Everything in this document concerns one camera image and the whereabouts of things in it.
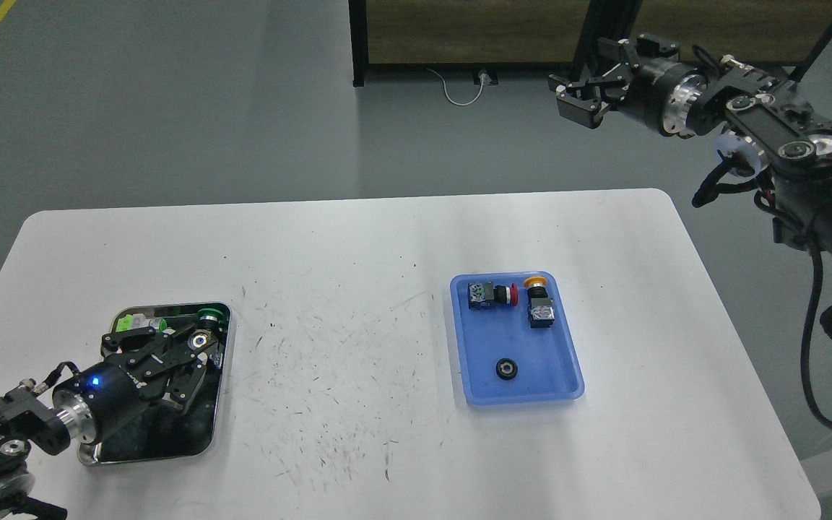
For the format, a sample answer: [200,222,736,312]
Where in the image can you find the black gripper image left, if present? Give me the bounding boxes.
[52,323,220,445]

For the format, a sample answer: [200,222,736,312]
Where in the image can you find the white cable on floor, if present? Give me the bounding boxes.
[427,67,493,107]

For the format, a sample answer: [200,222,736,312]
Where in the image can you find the black gear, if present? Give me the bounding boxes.
[495,358,519,381]
[189,332,210,351]

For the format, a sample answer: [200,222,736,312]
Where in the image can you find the black frame wooden cabinet right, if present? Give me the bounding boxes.
[573,1,832,80]

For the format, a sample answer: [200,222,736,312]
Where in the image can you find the blue plastic tray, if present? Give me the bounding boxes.
[449,271,585,406]

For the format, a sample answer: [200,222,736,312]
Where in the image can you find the black frame wooden cabinet left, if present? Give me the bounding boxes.
[349,1,590,87]

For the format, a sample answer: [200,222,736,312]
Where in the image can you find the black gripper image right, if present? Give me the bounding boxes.
[548,33,709,137]

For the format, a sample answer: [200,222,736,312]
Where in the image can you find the silver metal tray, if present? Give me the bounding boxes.
[78,302,232,465]

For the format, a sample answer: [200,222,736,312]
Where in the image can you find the yellow push button switch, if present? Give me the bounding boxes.
[523,275,555,329]

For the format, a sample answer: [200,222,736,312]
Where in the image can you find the black frame wooden cabinet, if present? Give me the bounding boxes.
[349,1,590,87]
[573,1,832,80]

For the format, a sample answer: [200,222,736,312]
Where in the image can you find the red push button switch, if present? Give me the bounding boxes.
[467,281,519,310]

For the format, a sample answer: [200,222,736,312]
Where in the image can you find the dark green push button switch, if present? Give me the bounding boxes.
[191,308,228,370]

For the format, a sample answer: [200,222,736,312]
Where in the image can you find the light green push button switch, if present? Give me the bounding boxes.
[113,313,168,333]

